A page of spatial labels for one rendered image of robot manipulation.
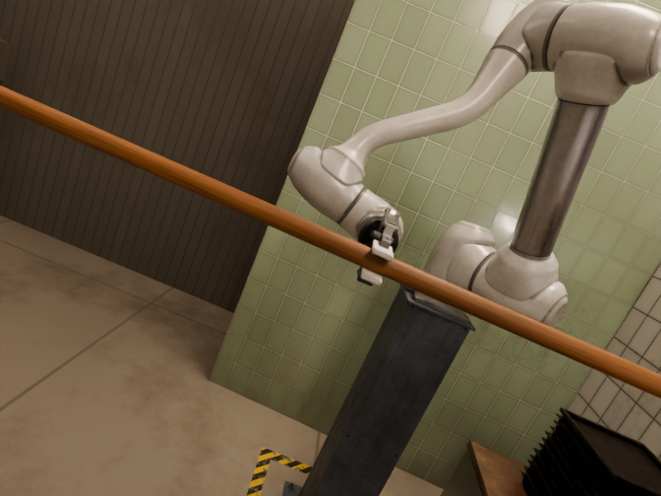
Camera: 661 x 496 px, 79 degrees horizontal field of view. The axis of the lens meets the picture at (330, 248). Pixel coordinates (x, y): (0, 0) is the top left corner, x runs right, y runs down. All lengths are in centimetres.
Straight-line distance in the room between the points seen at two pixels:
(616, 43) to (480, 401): 161
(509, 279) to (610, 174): 99
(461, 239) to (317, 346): 103
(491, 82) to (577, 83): 16
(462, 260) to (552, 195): 31
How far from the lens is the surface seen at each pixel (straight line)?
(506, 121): 188
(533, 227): 110
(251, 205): 58
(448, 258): 124
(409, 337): 127
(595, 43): 99
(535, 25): 106
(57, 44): 330
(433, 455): 229
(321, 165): 85
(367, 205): 84
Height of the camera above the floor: 132
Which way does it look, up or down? 13 degrees down
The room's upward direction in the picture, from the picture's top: 23 degrees clockwise
